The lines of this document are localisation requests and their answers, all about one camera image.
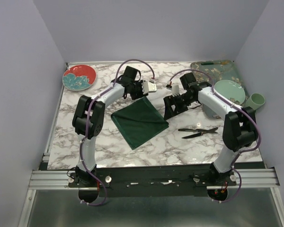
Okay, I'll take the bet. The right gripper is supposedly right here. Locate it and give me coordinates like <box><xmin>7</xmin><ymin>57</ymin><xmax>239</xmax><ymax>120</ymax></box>
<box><xmin>163</xmin><ymin>93</ymin><xmax>195</xmax><ymax>121</ymax></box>

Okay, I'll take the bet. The dark green cloth napkin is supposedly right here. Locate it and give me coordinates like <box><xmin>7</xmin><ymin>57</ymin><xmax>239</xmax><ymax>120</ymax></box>
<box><xmin>111</xmin><ymin>97</ymin><xmax>169</xmax><ymax>150</ymax></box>

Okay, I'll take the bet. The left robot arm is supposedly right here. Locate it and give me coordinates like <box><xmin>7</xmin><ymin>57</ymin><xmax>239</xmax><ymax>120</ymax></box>
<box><xmin>72</xmin><ymin>66</ymin><xmax>148</xmax><ymax>187</ymax></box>

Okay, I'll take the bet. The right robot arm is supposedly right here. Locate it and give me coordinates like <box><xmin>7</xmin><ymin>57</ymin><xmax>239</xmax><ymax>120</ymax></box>
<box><xmin>163</xmin><ymin>70</ymin><xmax>261</xmax><ymax>185</ymax></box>

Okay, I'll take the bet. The floral teal serving tray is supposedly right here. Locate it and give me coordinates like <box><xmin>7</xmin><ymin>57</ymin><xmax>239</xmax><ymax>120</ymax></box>
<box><xmin>190</xmin><ymin>60</ymin><xmax>249</xmax><ymax>107</ymax></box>

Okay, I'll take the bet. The light green plate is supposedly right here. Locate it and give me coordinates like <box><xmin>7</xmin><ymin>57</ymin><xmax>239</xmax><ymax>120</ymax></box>
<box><xmin>214</xmin><ymin>80</ymin><xmax>246</xmax><ymax>105</ymax></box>

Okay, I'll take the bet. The red plate with blue flower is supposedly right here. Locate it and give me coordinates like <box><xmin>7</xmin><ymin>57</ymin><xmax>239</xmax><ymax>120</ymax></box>
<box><xmin>62</xmin><ymin>64</ymin><xmax>97</xmax><ymax>91</ymax></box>

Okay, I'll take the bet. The light green cup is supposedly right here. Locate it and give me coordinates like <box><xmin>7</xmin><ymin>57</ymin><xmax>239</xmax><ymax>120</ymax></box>
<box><xmin>244</xmin><ymin>93</ymin><xmax>266</xmax><ymax>111</ymax></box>

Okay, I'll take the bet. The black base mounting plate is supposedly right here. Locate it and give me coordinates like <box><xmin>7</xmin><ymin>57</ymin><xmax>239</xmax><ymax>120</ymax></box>
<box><xmin>67</xmin><ymin>164</ymin><xmax>236</xmax><ymax>200</ymax></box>

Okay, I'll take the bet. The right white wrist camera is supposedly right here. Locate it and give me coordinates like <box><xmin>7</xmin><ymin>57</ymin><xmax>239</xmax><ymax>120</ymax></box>
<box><xmin>171</xmin><ymin>85</ymin><xmax>180</xmax><ymax>96</ymax></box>

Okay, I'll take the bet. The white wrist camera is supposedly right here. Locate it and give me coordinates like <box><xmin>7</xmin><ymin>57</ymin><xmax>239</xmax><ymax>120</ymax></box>
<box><xmin>142</xmin><ymin>81</ymin><xmax>157</xmax><ymax>95</ymax></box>
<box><xmin>171</xmin><ymin>85</ymin><xmax>180</xmax><ymax>96</ymax></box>

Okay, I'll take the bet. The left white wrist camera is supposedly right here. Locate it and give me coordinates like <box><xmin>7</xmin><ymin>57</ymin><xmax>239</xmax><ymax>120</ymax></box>
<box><xmin>142</xmin><ymin>81</ymin><xmax>157</xmax><ymax>95</ymax></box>

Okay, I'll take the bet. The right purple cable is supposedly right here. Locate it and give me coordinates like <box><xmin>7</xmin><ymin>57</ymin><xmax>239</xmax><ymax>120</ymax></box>
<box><xmin>167</xmin><ymin>70</ymin><xmax>262</xmax><ymax>204</ymax></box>

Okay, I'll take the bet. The purple cable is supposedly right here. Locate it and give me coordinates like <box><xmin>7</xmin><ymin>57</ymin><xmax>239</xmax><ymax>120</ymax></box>
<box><xmin>79</xmin><ymin>59</ymin><xmax>157</xmax><ymax>207</ymax></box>
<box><xmin>167</xmin><ymin>70</ymin><xmax>262</xmax><ymax>204</ymax></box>

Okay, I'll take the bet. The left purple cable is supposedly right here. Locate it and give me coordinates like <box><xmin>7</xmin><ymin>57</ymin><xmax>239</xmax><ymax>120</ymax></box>
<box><xmin>79</xmin><ymin>59</ymin><xmax>157</xmax><ymax>207</ymax></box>

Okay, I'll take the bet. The aluminium frame rail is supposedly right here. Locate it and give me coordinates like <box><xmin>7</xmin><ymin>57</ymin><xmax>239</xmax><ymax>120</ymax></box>
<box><xmin>28</xmin><ymin>169</ymin><xmax>280</xmax><ymax>190</ymax></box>

